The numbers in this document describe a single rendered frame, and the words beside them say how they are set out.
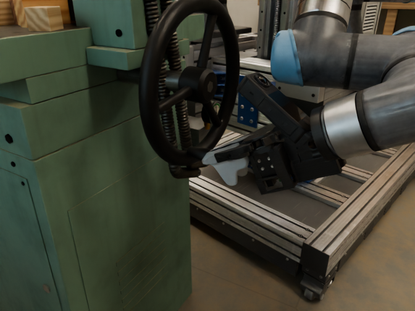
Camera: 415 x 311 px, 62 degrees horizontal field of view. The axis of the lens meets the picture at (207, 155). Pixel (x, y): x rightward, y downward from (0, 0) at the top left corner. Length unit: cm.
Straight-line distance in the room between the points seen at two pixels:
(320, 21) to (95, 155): 46
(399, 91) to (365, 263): 116
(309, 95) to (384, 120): 57
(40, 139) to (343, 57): 47
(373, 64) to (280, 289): 98
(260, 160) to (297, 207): 89
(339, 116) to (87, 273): 59
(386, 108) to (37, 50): 48
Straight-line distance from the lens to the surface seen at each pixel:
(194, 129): 93
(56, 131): 63
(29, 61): 59
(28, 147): 62
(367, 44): 50
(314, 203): 140
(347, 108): 43
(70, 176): 68
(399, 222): 182
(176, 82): 61
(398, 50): 50
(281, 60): 50
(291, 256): 124
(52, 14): 63
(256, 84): 47
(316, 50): 50
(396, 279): 151
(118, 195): 78
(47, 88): 61
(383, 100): 42
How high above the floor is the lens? 97
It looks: 26 degrees down
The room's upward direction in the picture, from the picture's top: straight up
